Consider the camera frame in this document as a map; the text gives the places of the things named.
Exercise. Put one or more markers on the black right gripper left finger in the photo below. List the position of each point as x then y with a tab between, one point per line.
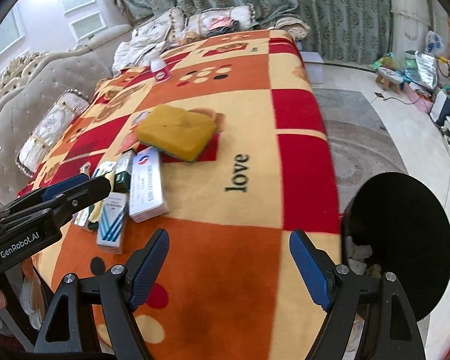
69	331

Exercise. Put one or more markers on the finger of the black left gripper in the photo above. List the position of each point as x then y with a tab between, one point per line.
44	194
78	198

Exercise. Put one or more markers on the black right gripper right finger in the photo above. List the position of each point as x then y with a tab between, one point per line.
390	330

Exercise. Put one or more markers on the white blue yellow box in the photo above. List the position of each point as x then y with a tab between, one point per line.
88	218

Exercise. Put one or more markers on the blue striped white box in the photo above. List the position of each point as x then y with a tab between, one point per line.
113	217

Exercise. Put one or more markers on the dark green box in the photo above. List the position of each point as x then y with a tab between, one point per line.
123	170

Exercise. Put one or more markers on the white medicine box red logo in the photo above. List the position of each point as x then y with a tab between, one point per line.
146	197

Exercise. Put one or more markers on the yellow sponge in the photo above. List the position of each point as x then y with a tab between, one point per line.
178	132

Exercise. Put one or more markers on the black round trash bin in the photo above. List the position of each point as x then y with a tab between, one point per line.
405	226

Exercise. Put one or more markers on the left hand white glove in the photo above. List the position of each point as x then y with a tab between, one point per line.
26	287

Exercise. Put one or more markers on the striped bolster pillow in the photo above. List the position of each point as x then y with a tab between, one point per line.
68	107

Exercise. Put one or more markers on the pink plastic packet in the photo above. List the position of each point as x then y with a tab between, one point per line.
130	139

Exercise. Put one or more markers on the grey tufted headboard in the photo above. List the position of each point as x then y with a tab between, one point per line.
23	107

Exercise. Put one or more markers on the patterned fleece blanket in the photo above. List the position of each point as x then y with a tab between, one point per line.
229	288

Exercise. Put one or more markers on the white bottle pink label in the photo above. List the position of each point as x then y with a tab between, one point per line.
158	67

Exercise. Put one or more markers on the grey round rug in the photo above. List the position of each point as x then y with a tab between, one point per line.
360	144

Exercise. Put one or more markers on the beige embroidered pillow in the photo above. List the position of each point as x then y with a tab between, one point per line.
160	33

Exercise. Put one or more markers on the white pillow with clothes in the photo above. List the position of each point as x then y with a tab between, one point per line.
201	25

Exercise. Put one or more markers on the small wooden stool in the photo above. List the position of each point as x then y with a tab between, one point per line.
389	80

